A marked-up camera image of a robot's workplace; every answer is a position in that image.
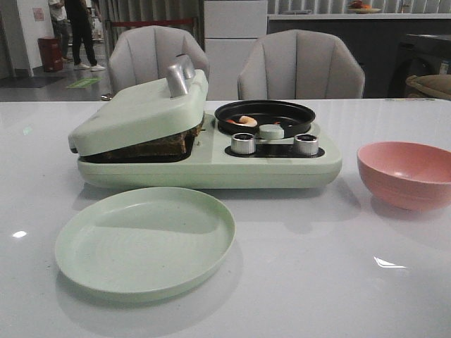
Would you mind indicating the pink bowl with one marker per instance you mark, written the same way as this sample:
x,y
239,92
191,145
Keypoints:
x,y
407,175

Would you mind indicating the black round frying pan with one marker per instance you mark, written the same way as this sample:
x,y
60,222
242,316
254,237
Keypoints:
x,y
294,118

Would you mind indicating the left grey chair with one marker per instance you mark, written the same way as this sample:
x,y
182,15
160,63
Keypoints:
x,y
143,54

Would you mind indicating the fruit bowl on counter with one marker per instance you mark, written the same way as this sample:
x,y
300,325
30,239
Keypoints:
x,y
361,8

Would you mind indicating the person in light shirt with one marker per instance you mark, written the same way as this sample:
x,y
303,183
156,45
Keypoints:
x,y
60,26

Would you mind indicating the grey chair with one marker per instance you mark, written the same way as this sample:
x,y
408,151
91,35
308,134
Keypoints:
x,y
300,64
143,54

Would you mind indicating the person in black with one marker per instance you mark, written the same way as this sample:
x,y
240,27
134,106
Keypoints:
x,y
78,15

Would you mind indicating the green breakfast maker lid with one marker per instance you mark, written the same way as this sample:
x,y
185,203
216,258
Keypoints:
x,y
145,112

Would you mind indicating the white cabinet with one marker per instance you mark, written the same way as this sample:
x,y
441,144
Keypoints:
x,y
230,29

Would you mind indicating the dark counter cabinet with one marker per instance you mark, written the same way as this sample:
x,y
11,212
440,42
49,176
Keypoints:
x,y
389,47

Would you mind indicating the dark floor mat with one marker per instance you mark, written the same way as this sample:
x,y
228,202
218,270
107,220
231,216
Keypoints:
x,y
29,82

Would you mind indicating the silver knob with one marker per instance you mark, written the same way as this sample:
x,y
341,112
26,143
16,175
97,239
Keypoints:
x,y
305,144
243,143

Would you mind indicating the light green plate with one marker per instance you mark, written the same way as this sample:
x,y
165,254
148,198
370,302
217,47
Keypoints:
x,y
145,244

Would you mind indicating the red bin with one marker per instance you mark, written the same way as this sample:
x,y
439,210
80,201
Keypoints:
x,y
50,53

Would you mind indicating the right grey chair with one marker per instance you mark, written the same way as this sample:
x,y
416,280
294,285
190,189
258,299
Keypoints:
x,y
300,64

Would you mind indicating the bread slice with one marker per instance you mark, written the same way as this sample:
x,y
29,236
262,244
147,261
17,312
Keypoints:
x,y
172,145
196,129

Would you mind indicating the beige sofa cushion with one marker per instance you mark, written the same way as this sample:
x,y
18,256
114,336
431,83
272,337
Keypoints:
x,y
436,86

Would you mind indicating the right silver knob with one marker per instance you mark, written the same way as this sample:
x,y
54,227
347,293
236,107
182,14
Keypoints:
x,y
305,144

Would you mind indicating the left silver knob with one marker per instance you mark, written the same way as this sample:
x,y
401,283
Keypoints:
x,y
243,143

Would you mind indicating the stanchion post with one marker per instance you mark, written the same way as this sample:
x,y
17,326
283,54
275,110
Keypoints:
x,y
107,46

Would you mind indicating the red barrier belt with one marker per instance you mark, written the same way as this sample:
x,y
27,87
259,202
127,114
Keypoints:
x,y
166,23

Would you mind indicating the green breakfast maker base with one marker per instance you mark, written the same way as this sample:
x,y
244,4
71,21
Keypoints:
x,y
209,166

